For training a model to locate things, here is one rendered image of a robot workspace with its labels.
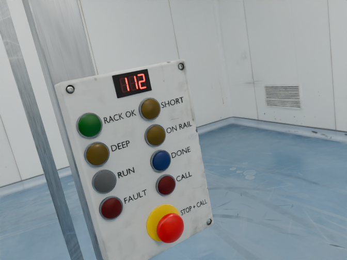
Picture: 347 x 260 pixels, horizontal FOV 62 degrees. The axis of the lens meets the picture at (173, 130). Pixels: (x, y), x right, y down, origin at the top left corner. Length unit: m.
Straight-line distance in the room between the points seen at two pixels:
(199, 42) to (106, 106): 4.09
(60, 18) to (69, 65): 0.06
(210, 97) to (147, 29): 1.37
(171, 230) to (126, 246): 0.06
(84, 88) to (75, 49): 0.08
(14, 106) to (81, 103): 3.43
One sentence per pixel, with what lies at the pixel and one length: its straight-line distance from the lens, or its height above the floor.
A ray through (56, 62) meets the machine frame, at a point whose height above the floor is 1.13.
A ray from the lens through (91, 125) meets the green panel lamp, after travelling 0.35.
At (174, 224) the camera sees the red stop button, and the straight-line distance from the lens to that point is 0.40.
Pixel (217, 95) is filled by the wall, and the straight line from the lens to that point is 4.54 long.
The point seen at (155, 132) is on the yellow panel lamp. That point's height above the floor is 1.01.
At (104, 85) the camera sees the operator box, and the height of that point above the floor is 1.09.
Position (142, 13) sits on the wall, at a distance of 4.12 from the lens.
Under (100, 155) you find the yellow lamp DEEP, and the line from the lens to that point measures 0.35.
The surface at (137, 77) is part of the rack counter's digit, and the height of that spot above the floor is 1.09.
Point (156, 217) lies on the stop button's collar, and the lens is 0.41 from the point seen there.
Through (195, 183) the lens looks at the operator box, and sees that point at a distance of 0.43.
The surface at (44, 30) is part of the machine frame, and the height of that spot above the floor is 1.17.
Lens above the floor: 1.10
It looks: 13 degrees down
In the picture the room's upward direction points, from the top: 11 degrees counter-clockwise
